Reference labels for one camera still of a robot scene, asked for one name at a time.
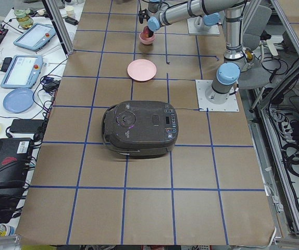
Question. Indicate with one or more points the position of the pink bowl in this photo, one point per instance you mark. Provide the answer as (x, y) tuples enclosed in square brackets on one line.
[(146, 40)]

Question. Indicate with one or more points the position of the red apple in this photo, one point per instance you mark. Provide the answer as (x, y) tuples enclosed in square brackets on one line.
[(147, 33)]

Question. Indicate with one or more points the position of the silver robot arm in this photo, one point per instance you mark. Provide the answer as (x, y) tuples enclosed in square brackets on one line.
[(236, 60)]

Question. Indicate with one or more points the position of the pink plate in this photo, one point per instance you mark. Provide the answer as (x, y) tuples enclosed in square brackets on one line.
[(141, 70)]

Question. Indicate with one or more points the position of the blue plate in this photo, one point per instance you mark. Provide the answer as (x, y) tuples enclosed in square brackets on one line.
[(18, 100)]

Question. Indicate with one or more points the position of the black rice cooker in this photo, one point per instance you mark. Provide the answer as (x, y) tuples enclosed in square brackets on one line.
[(140, 128)]

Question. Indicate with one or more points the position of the black power adapter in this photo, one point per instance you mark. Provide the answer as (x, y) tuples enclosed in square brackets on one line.
[(25, 126)]

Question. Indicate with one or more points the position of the lower teach pendant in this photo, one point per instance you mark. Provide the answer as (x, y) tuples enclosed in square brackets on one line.
[(23, 71)]

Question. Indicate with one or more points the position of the teach pendant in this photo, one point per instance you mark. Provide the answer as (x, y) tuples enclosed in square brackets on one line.
[(36, 37), (23, 71)]

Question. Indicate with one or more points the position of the upper teach pendant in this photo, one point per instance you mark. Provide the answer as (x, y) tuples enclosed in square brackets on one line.
[(36, 37)]

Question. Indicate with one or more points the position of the black computer box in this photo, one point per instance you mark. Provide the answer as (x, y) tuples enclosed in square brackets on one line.
[(15, 155)]

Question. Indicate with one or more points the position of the grey office chair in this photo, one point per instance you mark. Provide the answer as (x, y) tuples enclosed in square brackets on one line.
[(256, 76)]

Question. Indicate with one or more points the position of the green glass jar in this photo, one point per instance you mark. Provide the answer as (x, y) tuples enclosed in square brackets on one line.
[(24, 19)]

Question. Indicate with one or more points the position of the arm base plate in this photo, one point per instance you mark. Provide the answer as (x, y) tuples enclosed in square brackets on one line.
[(209, 100), (203, 26)]

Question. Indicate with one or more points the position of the aluminium frame post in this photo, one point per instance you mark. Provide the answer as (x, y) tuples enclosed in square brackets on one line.
[(59, 26)]

